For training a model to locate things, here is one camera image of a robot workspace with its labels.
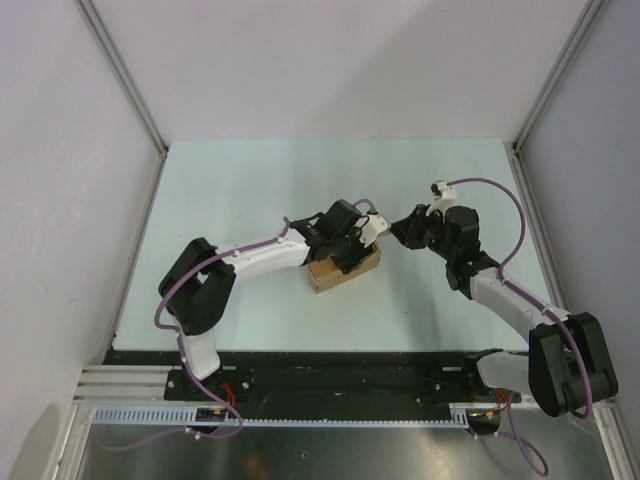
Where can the brown cardboard express box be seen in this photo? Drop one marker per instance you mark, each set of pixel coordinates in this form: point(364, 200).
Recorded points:
point(325, 275)

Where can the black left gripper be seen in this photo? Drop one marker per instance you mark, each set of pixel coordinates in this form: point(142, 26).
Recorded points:
point(359, 253)

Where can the shiny metal front plate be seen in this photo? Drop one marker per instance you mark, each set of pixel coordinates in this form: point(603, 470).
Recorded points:
point(150, 452)

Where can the aluminium frame post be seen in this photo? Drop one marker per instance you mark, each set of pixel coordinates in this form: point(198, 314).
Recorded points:
point(105, 42)
point(567, 56)

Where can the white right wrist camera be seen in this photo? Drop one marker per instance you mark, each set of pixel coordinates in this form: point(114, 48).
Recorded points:
point(445, 197)

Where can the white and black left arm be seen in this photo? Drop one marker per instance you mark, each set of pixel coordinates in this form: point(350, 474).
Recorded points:
point(195, 291)

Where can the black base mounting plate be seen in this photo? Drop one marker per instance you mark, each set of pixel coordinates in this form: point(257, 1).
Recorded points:
point(254, 377)

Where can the aluminium frame post left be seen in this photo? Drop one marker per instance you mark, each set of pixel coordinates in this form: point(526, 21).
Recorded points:
point(105, 42)

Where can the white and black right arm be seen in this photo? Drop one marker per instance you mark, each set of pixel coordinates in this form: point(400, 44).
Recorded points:
point(567, 368)

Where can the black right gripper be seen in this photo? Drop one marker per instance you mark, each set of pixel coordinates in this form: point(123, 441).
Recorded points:
point(413, 224)

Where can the white slotted cable duct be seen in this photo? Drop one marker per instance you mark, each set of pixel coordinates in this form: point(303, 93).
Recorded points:
point(208, 416)

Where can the aluminium frame post right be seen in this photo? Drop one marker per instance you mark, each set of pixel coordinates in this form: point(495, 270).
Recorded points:
point(567, 56)

